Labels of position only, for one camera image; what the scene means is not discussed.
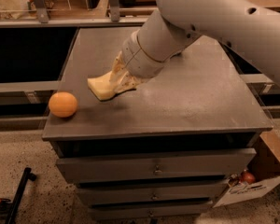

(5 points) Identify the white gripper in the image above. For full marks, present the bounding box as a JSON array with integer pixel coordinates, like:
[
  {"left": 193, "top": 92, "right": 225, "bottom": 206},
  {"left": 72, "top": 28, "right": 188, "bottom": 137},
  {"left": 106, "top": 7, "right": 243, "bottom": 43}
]
[{"left": 110, "top": 30, "right": 170, "bottom": 94}]

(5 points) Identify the yellow sponge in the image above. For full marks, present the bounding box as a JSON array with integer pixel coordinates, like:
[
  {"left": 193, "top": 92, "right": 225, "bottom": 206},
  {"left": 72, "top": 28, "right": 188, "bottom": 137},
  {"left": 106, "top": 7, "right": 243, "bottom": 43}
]
[{"left": 88, "top": 72, "right": 120, "bottom": 101}]

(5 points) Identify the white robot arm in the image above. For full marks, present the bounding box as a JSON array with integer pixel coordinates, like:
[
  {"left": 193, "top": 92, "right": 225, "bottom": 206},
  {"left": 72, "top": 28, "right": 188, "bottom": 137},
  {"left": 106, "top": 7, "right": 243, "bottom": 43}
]
[{"left": 110, "top": 0, "right": 280, "bottom": 93}]

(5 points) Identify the orange fruit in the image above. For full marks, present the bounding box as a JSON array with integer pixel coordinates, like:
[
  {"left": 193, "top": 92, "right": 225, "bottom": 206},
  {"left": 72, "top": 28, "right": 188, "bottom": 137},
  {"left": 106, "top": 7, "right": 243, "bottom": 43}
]
[{"left": 49, "top": 92, "right": 77, "bottom": 118}]

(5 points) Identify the grey drawer cabinet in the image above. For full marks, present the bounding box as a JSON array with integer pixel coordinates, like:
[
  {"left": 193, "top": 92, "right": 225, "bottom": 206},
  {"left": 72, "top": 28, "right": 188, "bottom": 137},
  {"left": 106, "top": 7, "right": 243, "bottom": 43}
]
[{"left": 43, "top": 27, "right": 272, "bottom": 221}]

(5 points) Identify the top drawer brass knob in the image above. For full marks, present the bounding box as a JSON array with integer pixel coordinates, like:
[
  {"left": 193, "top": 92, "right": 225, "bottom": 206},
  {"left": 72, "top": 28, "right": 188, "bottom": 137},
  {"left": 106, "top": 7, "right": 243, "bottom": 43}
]
[{"left": 153, "top": 166, "right": 162, "bottom": 175}]

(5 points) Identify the drawer brass knob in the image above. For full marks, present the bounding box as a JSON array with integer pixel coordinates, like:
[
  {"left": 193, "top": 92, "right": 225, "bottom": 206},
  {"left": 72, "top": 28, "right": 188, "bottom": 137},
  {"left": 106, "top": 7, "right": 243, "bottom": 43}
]
[
  {"left": 153, "top": 166, "right": 162, "bottom": 175},
  {"left": 151, "top": 193, "right": 159, "bottom": 201}
]

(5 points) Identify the middle drawer brass knob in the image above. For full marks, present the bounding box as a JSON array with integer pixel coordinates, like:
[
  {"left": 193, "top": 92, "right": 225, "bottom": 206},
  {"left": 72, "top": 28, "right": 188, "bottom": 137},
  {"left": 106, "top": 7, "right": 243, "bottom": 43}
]
[{"left": 151, "top": 193, "right": 159, "bottom": 201}]

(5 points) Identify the black metal stand leg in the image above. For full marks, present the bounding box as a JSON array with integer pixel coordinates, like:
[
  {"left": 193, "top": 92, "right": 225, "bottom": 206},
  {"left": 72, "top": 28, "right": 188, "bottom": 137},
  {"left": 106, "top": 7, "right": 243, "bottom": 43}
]
[{"left": 5, "top": 167, "right": 36, "bottom": 224}]

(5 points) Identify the red onion in box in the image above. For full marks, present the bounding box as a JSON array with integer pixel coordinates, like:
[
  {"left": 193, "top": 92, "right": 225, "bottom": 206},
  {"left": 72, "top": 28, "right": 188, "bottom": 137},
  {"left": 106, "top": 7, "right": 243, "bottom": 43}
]
[{"left": 240, "top": 170, "right": 256, "bottom": 184}]

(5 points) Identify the cardboard box with items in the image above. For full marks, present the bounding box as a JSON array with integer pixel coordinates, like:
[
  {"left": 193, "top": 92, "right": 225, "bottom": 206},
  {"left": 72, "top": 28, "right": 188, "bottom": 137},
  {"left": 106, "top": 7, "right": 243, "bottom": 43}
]
[{"left": 215, "top": 131, "right": 280, "bottom": 207}]

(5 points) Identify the metal railing frame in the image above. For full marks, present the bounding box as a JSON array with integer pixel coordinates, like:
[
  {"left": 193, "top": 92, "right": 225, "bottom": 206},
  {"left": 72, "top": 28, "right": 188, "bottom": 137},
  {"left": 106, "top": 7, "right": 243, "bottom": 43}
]
[{"left": 0, "top": 0, "right": 157, "bottom": 27}]

